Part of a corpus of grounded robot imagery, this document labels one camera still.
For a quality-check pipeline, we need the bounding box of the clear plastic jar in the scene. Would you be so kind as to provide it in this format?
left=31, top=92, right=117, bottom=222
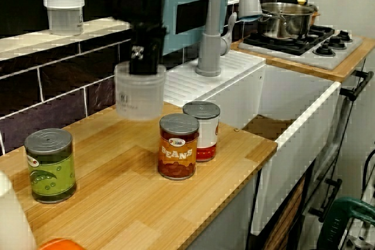
left=113, top=63, right=168, bottom=121

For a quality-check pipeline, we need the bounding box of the tomato soup can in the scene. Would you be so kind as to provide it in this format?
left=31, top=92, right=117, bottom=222
left=182, top=100, right=221, bottom=163

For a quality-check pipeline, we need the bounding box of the brown beans can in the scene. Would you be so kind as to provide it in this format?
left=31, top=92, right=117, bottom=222
left=157, top=113, right=200, bottom=181

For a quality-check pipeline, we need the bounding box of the grey toy faucet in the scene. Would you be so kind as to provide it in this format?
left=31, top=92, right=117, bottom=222
left=195, top=0, right=263, bottom=77

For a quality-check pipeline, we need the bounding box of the white toy sink unit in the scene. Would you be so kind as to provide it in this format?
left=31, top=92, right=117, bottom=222
left=162, top=49, right=342, bottom=236

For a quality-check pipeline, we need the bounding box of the dark tiled backsplash with shelf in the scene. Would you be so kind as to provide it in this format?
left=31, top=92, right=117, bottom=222
left=0, top=0, right=163, bottom=157

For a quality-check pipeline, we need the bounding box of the small lidded plastic jar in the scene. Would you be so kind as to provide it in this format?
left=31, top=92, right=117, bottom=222
left=43, top=0, right=86, bottom=36

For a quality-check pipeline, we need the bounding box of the green peas can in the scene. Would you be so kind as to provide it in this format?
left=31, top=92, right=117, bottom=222
left=24, top=128, right=77, bottom=204

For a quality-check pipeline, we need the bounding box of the steel pot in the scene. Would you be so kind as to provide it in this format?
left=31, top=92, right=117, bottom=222
left=257, top=0, right=319, bottom=40

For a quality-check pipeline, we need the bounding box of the wooden countertop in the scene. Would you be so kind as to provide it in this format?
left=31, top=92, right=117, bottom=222
left=0, top=95, right=278, bottom=250

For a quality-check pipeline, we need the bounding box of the grey toy stove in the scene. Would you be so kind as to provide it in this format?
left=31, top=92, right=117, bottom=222
left=237, top=24, right=364, bottom=71

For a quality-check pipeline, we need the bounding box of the wooden stove counter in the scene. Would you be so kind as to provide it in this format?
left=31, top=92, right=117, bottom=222
left=231, top=35, right=375, bottom=83

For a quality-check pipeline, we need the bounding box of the white plastic jug bottle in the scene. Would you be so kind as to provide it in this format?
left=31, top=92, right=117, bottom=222
left=0, top=169, right=38, bottom=250

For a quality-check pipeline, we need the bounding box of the green clamp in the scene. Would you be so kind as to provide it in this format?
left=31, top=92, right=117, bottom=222
left=318, top=197, right=375, bottom=250

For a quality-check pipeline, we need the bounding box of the black cabinet handle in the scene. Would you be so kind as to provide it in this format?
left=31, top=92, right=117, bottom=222
left=309, top=178, right=343, bottom=223
left=339, top=70, right=374, bottom=101

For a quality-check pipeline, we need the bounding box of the black cable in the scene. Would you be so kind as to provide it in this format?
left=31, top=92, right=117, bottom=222
left=362, top=149, right=375, bottom=195

